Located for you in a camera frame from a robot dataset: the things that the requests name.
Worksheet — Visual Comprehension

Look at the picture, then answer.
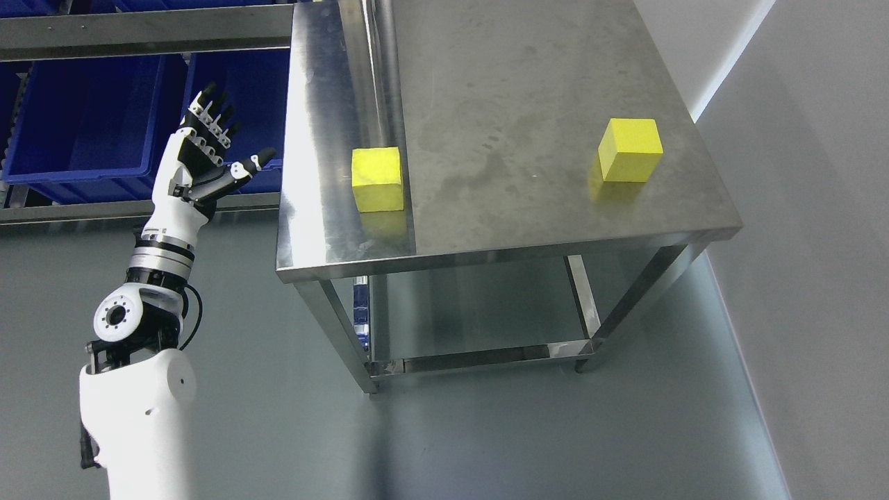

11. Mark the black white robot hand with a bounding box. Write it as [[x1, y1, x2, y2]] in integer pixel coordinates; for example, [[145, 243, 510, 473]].
[[140, 82, 277, 249]]

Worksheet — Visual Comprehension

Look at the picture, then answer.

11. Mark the yellow foam block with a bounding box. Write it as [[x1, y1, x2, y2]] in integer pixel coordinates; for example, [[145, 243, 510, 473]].
[[351, 147, 404, 213], [597, 117, 664, 183]]

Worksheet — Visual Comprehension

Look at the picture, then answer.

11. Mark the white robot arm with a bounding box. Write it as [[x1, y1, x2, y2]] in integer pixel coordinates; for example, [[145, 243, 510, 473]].
[[78, 217, 200, 499]]

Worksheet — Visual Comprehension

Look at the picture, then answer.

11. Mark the blue bin lower middle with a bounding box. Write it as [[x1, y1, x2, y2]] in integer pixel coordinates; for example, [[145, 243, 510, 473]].
[[182, 49, 290, 194]]

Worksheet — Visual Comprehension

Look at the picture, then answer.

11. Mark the blue bin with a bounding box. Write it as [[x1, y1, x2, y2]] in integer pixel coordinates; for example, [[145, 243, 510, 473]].
[[182, 49, 290, 194], [2, 55, 187, 205], [1, 61, 32, 146]]

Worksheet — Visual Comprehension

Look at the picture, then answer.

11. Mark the metal shelf rack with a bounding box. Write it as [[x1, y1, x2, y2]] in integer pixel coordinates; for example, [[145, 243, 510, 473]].
[[1, 3, 297, 228]]

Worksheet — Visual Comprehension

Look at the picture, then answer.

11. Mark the blue bin lower left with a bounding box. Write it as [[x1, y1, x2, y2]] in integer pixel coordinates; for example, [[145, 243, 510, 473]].
[[2, 55, 187, 205]]

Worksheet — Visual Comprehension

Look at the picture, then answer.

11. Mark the blue bin far left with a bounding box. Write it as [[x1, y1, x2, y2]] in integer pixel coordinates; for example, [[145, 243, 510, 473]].
[[1, 61, 32, 146]]

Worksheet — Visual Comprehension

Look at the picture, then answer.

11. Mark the stainless steel table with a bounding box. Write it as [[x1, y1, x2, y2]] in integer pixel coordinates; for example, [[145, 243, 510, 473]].
[[276, 1, 742, 394]]

